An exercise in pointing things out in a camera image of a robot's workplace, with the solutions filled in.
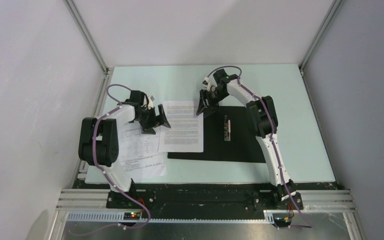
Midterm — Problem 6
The red and black folder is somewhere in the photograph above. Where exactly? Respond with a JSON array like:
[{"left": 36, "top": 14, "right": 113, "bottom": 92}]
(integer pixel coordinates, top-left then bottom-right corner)
[{"left": 167, "top": 106, "right": 266, "bottom": 163}]

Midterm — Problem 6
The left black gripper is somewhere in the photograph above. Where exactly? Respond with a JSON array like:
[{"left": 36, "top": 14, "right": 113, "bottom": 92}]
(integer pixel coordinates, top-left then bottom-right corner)
[{"left": 135, "top": 104, "right": 171, "bottom": 135}]

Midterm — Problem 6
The right controller board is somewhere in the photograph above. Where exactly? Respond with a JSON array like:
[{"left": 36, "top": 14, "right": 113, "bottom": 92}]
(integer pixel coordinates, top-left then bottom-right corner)
[{"left": 273, "top": 217, "right": 292, "bottom": 229}]

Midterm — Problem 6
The aluminium frame rail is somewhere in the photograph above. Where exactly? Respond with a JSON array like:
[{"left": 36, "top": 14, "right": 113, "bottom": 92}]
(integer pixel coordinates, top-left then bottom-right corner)
[{"left": 46, "top": 189, "right": 367, "bottom": 240}]

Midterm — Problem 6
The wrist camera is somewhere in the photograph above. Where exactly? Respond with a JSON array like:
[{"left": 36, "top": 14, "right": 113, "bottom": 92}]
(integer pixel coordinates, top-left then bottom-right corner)
[
  {"left": 202, "top": 76, "right": 214, "bottom": 92},
  {"left": 146, "top": 95, "right": 155, "bottom": 110}
]

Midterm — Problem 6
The white table form sheet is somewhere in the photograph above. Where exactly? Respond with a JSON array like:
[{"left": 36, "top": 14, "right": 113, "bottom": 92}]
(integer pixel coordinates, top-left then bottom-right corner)
[{"left": 118, "top": 124, "right": 167, "bottom": 182}]

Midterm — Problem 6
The left aluminium corner post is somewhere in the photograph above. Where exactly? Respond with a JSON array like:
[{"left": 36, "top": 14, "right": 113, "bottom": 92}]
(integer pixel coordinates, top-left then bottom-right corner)
[{"left": 62, "top": 0, "right": 109, "bottom": 74}]

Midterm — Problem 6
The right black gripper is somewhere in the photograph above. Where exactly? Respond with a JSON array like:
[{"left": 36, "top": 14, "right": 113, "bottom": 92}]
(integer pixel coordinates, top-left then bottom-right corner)
[{"left": 196, "top": 88, "right": 228, "bottom": 118}]

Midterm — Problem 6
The printed white paper sheet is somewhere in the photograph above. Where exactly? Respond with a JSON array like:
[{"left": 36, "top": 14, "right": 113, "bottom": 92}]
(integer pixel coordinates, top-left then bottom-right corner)
[{"left": 158, "top": 100, "right": 204, "bottom": 153}]

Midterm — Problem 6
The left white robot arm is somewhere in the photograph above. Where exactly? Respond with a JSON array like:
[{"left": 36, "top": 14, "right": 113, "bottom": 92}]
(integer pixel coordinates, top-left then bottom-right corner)
[{"left": 78, "top": 90, "right": 171, "bottom": 208}]

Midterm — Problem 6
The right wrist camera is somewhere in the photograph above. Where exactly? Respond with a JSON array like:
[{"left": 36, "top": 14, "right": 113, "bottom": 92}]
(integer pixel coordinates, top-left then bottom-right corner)
[{"left": 202, "top": 76, "right": 214, "bottom": 92}]

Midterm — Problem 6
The aluminium corner post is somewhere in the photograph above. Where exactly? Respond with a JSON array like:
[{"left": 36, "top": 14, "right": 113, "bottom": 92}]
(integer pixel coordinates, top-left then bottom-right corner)
[
  {"left": 62, "top": 0, "right": 109, "bottom": 74},
  {"left": 299, "top": 0, "right": 345, "bottom": 76}
]

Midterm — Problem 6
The controller board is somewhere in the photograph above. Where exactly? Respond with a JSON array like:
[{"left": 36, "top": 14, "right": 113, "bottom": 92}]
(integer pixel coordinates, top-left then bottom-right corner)
[
  {"left": 273, "top": 217, "right": 292, "bottom": 229},
  {"left": 123, "top": 211, "right": 142, "bottom": 221}
]

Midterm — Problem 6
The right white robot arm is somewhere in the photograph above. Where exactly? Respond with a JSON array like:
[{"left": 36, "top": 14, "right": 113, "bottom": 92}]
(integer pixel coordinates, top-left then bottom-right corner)
[{"left": 196, "top": 74, "right": 297, "bottom": 209}]

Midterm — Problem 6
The metal folder clip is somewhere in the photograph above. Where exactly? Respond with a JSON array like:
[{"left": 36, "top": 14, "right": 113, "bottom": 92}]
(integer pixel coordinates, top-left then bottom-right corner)
[{"left": 224, "top": 115, "right": 231, "bottom": 142}]

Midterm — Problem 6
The right aluminium corner post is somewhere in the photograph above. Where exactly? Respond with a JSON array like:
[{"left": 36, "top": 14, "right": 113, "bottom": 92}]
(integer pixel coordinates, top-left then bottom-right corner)
[{"left": 299, "top": 0, "right": 345, "bottom": 76}]

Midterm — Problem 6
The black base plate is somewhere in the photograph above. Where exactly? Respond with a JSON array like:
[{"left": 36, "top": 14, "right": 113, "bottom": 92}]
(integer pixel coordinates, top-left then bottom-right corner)
[{"left": 58, "top": 182, "right": 342, "bottom": 222}]

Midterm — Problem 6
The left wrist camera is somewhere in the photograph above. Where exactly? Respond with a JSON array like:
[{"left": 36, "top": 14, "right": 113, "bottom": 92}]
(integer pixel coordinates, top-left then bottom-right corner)
[{"left": 146, "top": 95, "right": 155, "bottom": 110}]

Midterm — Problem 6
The left controller board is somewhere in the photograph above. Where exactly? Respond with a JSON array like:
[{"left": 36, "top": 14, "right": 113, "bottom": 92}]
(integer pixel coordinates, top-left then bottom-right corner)
[{"left": 123, "top": 211, "right": 142, "bottom": 221}]

